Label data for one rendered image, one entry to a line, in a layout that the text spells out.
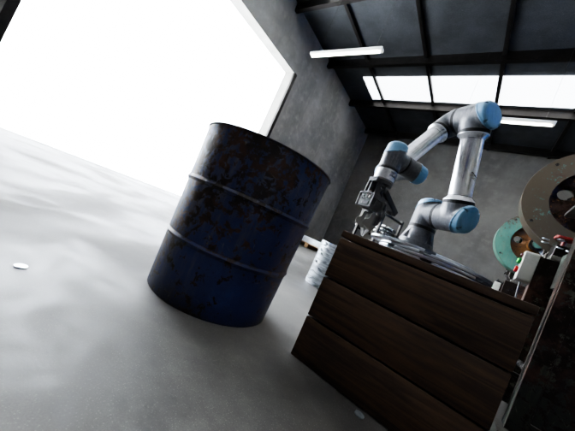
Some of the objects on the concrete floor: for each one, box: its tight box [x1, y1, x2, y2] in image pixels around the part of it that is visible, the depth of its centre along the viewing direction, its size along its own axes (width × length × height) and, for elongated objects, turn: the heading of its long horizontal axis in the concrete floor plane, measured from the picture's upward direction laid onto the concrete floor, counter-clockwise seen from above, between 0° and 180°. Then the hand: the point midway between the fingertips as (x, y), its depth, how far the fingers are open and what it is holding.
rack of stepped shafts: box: [350, 209, 404, 242], centre depth 343 cm, size 43×46×95 cm
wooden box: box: [291, 230, 540, 431], centre depth 74 cm, size 40×38×35 cm
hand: (364, 233), depth 98 cm, fingers closed
